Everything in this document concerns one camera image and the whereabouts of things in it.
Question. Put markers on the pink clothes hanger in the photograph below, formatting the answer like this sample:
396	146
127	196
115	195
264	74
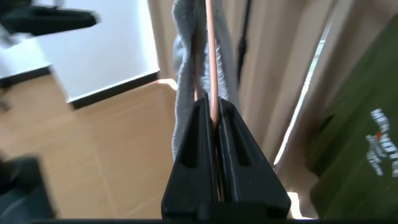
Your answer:
213	62

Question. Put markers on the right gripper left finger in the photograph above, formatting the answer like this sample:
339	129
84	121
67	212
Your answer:
189	174

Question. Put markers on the pale grey garment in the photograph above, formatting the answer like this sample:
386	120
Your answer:
186	62

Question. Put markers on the black clothes rack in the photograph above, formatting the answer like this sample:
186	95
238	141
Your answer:
242	46

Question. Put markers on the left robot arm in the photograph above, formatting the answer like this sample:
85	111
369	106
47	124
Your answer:
46	20

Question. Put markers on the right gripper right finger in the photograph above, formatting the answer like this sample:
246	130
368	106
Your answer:
248	180

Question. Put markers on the green printed shirt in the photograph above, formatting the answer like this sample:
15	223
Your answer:
351	155

